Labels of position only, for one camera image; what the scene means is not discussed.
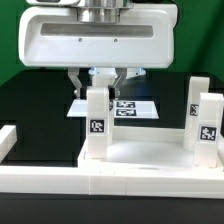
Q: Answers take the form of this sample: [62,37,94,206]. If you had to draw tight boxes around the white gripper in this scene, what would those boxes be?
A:
[18,5,176,99]

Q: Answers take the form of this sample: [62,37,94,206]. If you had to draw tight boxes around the white desk top tray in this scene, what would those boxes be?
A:
[77,125,224,169]

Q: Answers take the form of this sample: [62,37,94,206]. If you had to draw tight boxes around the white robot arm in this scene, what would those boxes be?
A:
[18,0,180,97]

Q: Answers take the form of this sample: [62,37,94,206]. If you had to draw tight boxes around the white marker board with tags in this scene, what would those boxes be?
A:
[67,100,159,119]

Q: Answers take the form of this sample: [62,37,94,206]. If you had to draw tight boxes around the white U-shaped fence frame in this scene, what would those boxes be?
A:
[0,125,224,199]

